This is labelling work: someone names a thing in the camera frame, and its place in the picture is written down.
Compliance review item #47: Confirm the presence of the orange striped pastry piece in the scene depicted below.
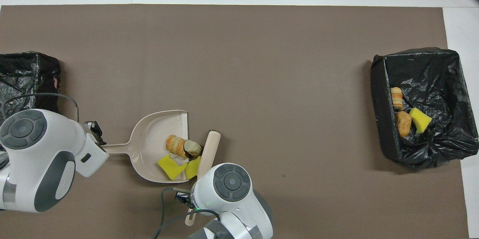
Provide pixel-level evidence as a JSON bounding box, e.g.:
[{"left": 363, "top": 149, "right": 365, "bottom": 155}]
[{"left": 166, "top": 134, "right": 188, "bottom": 158}]

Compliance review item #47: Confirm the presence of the pale crusty bread piece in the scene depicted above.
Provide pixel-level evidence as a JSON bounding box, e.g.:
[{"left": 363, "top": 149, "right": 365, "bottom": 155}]
[{"left": 390, "top": 87, "right": 405, "bottom": 112}]

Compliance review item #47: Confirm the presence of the beige plastic dustpan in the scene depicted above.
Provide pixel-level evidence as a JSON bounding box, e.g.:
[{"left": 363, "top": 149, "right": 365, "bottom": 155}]
[{"left": 101, "top": 109, "right": 190, "bottom": 184}]

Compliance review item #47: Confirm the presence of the beige hand brush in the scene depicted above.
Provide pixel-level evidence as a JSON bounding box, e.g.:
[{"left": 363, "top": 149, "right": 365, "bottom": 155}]
[{"left": 184, "top": 130, "right": 222, "bottom": 227}]

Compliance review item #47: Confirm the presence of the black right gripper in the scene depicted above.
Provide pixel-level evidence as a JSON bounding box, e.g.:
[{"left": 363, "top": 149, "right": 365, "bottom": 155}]
[{"left": 175, "top": 191, "right": 193, "bottom": 206}]

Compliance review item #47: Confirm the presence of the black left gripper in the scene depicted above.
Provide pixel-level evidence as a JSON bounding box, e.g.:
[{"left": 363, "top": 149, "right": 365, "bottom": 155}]
[{"left": 84, "top": 120, "right": 107, "bottom": 145}]

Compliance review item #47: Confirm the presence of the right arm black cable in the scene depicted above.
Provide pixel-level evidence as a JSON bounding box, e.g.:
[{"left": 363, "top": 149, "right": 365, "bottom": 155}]
[{"left": 151, "top": 187, "right": 222, "bottom": 239}]

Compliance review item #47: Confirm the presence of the small yellow sponge piece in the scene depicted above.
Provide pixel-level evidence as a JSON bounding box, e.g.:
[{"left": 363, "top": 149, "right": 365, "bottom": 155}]
[{"left": 408, "top": 107, "right": 433, "bottom": 134}]

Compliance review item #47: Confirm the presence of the black bag lined bin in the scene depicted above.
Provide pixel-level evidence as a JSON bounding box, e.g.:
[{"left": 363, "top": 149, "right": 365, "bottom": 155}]
[{"left": 370, "top": 47, "right": 479, "bottom": 169}]

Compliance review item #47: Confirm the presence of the notched yellow sponge chunk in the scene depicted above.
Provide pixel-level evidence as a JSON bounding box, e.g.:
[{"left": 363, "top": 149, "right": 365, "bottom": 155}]
[{"left": 157, "top": 154, "right": 188, "bottom": 181}]

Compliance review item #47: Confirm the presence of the brown table mat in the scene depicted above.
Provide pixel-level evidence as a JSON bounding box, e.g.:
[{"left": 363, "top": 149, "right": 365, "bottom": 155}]
[{"left": 0, "top": 4, "right": 469, "bottom": 239}]

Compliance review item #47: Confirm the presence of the black bin with pink label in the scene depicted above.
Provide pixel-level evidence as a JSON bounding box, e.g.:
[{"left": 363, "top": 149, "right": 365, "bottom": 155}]
[{"left": 0, "top": 51, "right": 61, "bottom": 114}]

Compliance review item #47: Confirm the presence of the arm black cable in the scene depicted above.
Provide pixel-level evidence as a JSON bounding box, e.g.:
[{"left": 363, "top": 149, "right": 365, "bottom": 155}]
[
  {"left": 0, "top": 92, "right": 80, "bottom": 124},
  {"left": 151, "top": 187, "right": 222, "bottom": 239}
]

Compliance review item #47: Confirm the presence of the pale bread chunk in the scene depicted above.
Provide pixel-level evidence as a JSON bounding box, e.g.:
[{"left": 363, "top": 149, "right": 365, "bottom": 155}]
[{"left": 183, "top": 139, "right": 203, "bottom": 158}]

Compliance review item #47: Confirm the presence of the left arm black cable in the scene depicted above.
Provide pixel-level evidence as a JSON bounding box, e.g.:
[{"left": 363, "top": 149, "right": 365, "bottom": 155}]
[{"left": 0, "top": 92, "right": 80, "bottom": 124}]

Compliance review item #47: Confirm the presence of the brown bread roll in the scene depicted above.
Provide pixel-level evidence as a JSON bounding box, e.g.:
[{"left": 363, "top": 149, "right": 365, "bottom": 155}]
[{"left": 396, "top": 111, "right": 413, "bottom": 138}]

